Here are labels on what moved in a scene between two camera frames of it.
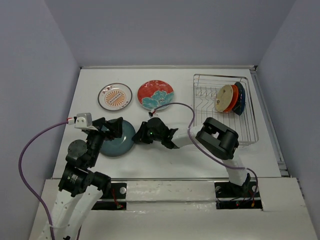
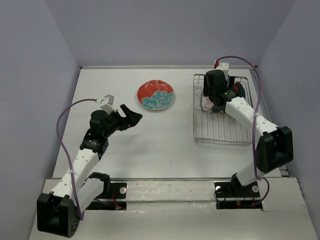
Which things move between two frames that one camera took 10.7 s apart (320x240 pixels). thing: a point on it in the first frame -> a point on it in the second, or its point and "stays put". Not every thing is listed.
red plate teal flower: (152, 94) stays put
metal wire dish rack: (204, 92) stays put
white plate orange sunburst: (115, 96) -> (206, 103)
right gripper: (141, 135) -> (232, 82)
